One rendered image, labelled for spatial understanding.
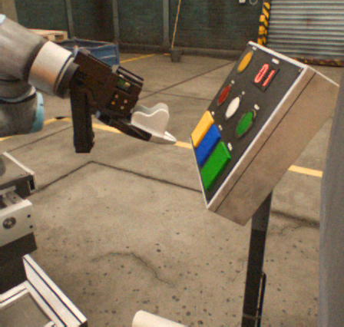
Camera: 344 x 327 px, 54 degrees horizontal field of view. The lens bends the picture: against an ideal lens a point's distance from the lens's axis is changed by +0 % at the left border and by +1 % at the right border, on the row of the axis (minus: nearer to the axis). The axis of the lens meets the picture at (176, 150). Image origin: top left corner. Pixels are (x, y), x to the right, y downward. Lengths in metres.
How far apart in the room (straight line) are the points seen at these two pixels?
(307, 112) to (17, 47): 0.44
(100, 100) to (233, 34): 8.22
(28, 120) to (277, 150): 0.72
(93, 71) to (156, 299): 1.35
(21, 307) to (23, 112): 0.81
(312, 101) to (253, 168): 0.14
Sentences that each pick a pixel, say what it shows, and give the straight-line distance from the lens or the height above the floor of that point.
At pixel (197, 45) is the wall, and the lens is 9.12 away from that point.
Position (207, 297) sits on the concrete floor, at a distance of 1.76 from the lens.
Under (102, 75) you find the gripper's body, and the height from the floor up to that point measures 1.18.
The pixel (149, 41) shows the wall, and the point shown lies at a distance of 9.85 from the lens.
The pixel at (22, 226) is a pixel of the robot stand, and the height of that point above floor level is 0.72.
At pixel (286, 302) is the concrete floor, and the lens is 1.81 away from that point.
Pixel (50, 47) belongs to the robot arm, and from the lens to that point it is 0.57.
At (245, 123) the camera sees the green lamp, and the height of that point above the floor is 1.09.
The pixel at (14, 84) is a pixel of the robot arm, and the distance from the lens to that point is 0.64.
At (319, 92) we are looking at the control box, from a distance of 0.56.
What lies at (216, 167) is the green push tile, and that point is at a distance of 0.61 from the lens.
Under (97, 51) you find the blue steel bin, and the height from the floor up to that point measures 0.61.
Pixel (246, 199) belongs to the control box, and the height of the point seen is 0.98.
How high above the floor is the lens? 1.29
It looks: 24 degrees down
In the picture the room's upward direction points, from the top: straight up
